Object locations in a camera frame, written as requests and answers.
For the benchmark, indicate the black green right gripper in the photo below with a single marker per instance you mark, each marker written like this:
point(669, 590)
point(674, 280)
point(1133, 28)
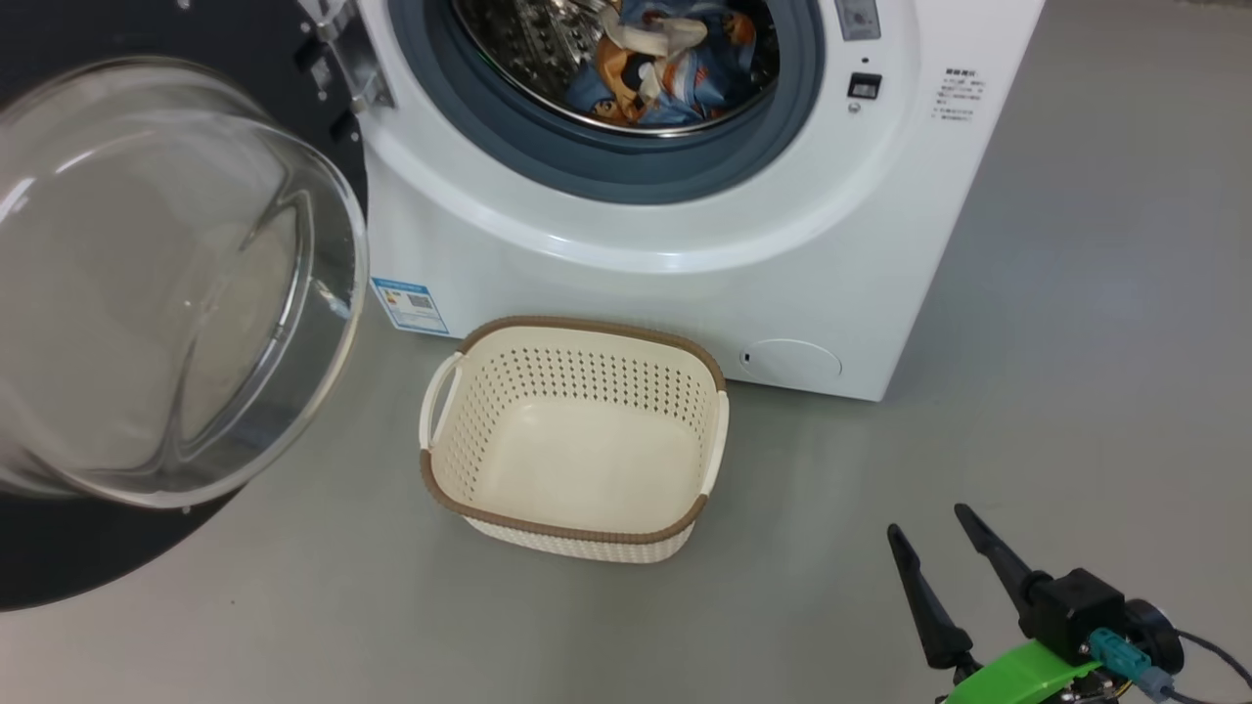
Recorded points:
point(1071, 606)

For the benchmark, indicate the blue cartoon print garment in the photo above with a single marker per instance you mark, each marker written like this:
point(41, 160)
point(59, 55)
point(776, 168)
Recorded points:
point(685, 78)

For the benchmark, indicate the round dark glass washer door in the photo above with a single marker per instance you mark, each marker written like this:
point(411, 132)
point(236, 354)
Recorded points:
point(166, 293)

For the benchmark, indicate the white front-load washing machine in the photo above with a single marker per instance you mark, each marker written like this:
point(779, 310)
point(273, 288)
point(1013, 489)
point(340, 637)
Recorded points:
point(782, 244)

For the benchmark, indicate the cream perforated laundry basket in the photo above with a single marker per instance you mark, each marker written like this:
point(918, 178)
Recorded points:
point(577, 460)

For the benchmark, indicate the black door latch socket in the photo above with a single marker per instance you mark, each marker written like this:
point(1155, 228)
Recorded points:
point(864, 86)

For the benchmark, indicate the grey rubber door gasket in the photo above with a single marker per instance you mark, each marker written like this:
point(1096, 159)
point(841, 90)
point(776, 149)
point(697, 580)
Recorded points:
point(606, 161)

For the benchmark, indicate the metal door hinge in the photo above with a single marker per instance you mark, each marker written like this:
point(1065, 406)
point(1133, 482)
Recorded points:
point(357, 68)

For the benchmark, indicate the round white filter cover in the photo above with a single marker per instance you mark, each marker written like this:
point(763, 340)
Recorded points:
point(790, 362)

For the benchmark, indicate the grey instruction sticker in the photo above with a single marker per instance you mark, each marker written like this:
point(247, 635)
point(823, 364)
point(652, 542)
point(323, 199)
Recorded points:
point(858, 18)

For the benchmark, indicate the blue energy label sticker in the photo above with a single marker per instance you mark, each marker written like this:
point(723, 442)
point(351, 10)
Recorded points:
point(411, 305)

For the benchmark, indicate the perforated steel washer drum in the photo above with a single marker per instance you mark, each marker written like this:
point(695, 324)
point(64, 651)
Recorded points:
point(528, 49)

